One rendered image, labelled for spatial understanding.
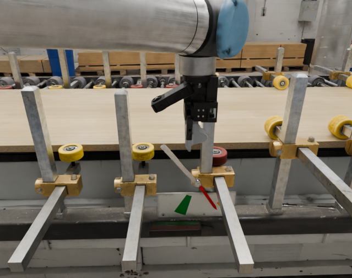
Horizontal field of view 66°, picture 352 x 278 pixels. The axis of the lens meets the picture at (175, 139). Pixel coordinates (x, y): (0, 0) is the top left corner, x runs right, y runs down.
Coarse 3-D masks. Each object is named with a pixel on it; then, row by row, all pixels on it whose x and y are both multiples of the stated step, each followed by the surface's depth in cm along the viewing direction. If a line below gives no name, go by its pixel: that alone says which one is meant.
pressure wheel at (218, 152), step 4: (216, 148) 94; (220, 148) 93; (216, 152) 91; (220, 152) 91; (224, 152) 91; (216, 156) 88; (220, 156) 88; (224, 156) 89; (216, 160) 88; (220, 160) 89; (224, 160) 90; (212, 164) 89; (216, 164) 89; (220, 164) 89
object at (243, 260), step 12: (216, 180) 84; (216, 192) 81; (228, 192) 78; (228, 204) 73; (228, 216) 69; (228, 228) 66; (240, 228) 65; (240, 240) 61; (240, 252) 58; (240, 264) 56; (252, 264) 56
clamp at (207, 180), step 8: (216, 168) 88; (224, 168) 88; (200, 176) 85; (208, 176) 85; (216, 176) 85; (224, 176) 85; (232, 176) 86; (192, 184) 87; (208, 184) 87; (232, 184) 87
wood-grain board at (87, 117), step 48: (0, 96) 155; (48, 96) 155; (96, 96) 155; (144, 96) 155; (240, 96) 155; (336, 96) 155; (0, 144) 98; (96, 144) 98; (240, 144) 99; (336, 144) 101
